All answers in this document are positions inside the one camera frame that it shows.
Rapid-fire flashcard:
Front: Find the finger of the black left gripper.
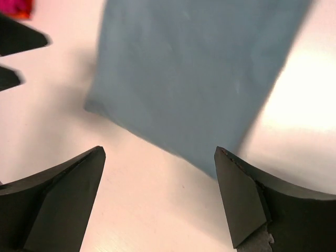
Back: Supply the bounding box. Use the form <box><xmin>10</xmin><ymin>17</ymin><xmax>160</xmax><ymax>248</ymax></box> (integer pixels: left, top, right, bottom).
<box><xmin>1</xmin><ymin>14</ymin><xmax>50</xmax><ymax>56</ymax></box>
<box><xmin>0</xmin><ymin>66</ymin><xmax>25</xmax><ymax>91</ymax></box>

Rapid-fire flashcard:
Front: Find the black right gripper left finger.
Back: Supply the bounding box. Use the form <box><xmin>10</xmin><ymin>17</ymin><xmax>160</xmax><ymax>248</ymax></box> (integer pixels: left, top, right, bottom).
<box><xmin>1</xmin><ymin>146</ymin><xmax>106</xmax><ymax>252</ymax></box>

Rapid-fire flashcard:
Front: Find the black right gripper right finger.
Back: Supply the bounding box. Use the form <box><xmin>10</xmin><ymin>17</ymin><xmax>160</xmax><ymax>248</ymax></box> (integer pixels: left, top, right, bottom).
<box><xmin>214</xmin><ymin>147</ymin><xmax>335</xmax><ymax>252</ymax></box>

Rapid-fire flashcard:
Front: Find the blue-grey t-shirt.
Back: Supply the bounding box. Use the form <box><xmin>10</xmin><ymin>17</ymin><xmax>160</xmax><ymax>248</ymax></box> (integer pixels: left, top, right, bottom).
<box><xmin>85</xmin><ymin>1</ymin><xmax>311</xmax><ymax>177</ymax></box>

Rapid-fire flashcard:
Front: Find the folded orange t-shirt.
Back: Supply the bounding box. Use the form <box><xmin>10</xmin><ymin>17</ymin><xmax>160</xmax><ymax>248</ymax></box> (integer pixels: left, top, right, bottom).
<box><xmin>15</xmin><ymin>0</ymin><xmax>34</xmax><ymax>19</ymax></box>

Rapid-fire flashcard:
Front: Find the folded magenta t-shirt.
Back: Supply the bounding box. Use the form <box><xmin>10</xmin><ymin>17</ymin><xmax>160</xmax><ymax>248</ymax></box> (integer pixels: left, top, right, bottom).
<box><xmin>0</xmin><ymin>0</ymin><xmax>27</xmax><ymax>15</ymax></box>

